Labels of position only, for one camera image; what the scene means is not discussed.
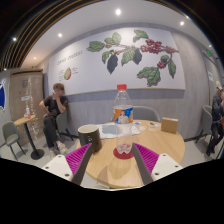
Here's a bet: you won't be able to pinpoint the clear red-capped drink bottle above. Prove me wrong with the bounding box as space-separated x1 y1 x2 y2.
112 83 134 155

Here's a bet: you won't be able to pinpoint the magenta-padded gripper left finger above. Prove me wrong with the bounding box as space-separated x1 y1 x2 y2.
41 143 94 186

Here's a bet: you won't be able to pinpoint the blue wall sticker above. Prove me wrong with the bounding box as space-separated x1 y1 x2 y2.
0 78 7 112

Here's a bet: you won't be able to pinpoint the coffee plant wall mural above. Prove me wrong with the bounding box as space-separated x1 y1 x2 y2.
47 26 186 98

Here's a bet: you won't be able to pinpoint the grey upholstered chair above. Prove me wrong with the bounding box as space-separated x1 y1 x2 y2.
194 104 213 144
54 111 75 143
110 105 162 123

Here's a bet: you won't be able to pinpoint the flat round red coaster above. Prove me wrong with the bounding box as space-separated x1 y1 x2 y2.
112 146 135 160

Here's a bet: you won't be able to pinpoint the person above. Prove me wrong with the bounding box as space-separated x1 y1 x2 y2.
205 80 224 158
38 82 70 158

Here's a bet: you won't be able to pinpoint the round ceiling spotlights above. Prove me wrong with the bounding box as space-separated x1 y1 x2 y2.
12 8 214 61

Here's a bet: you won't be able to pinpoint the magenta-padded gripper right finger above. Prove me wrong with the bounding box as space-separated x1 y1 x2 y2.
130 142 184 186

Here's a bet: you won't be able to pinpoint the grey chair with thin legs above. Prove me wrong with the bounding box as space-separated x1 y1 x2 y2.
2 120 28 162

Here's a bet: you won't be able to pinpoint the small round wooden side table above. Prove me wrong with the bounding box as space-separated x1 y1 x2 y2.
13 114 45 161

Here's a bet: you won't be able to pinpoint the white paper with grey blots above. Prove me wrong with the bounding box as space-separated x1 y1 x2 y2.
96 123 141 140

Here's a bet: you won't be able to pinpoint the dark mug with white inside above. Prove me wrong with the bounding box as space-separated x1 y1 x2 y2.
77 124 103 154

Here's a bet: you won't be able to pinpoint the brown wooden door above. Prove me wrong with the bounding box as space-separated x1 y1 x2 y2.
9 71 45 141

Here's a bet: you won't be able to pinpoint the small cardboard box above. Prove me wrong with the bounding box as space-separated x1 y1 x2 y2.
160 116 180 135

